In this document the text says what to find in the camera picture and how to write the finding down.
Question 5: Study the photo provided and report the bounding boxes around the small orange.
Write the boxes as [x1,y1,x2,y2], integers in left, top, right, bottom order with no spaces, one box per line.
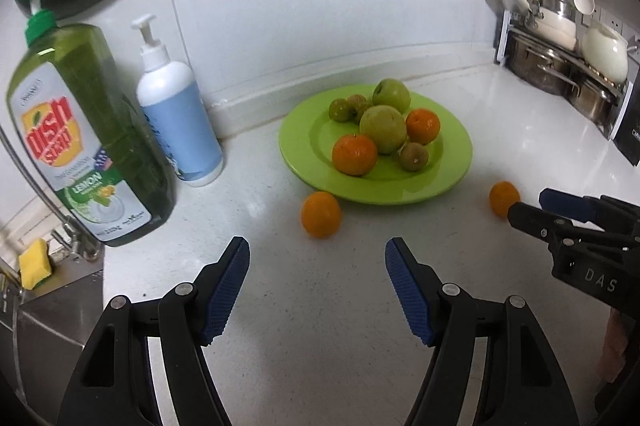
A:
[488,181,521,219]

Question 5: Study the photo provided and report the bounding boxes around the small green fruit with stem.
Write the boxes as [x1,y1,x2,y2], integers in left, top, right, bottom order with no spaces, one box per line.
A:
[398,142,430,172]

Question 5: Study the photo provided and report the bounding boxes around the large orange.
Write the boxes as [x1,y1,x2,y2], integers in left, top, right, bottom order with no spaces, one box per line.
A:
[406,108,440,146]

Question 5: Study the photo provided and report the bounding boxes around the large yellow-green pear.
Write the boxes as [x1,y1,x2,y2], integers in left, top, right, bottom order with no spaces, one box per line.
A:
[359,105,407,155]

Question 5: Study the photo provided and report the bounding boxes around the small brownish fruit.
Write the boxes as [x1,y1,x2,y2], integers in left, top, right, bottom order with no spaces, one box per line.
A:
[347,94,369,111]

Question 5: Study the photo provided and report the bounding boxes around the small green round fruit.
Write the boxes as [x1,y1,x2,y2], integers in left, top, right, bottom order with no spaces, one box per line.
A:
[329,98,355,123]

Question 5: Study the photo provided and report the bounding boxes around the small yellow-brown fruit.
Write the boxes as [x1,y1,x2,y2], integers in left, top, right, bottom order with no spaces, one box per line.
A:
[354,101,372,125]

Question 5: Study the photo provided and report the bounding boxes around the person's right hand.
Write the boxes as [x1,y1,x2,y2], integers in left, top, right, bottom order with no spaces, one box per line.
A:
[598,309,627,383]

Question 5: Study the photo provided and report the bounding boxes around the black appliance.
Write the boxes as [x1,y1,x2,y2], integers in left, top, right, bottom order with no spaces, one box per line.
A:
[614,78,640,167]

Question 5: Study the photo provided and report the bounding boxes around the steel sink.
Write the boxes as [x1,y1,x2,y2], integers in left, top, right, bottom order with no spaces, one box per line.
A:
[1,266,103,425]

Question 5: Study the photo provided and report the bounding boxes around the stainless steel pot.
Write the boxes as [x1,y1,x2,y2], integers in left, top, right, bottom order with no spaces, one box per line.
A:
[504,30,578,96]

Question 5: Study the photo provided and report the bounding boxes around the yellow sponge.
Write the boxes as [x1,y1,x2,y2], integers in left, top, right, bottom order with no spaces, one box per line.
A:
[18,238,52,290]

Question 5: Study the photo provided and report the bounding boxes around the white ceramic pot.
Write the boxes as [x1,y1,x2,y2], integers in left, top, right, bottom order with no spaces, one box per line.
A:
[580,21,639,85]

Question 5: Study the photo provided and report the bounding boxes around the green apple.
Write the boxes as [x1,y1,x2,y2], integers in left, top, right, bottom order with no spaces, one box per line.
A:
[371,78,411,113]

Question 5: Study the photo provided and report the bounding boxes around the orange tangerine on plate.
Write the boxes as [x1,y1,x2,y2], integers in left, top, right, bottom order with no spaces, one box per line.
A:
[331,134,378,177]

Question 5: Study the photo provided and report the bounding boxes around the green dish soap bottle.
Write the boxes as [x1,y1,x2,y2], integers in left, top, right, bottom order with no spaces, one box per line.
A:
[6,0,175,247]

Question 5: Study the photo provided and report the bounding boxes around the green plate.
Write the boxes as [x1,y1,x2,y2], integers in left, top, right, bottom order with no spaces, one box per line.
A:
[279,85,473,206]

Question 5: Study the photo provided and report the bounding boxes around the white blue pump bottle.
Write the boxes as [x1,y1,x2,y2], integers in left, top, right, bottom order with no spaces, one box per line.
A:
[131,14,224,186]

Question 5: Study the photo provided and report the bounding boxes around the white pan with cream handles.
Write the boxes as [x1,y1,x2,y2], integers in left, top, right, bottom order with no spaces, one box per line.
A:
[500,0,578,52]

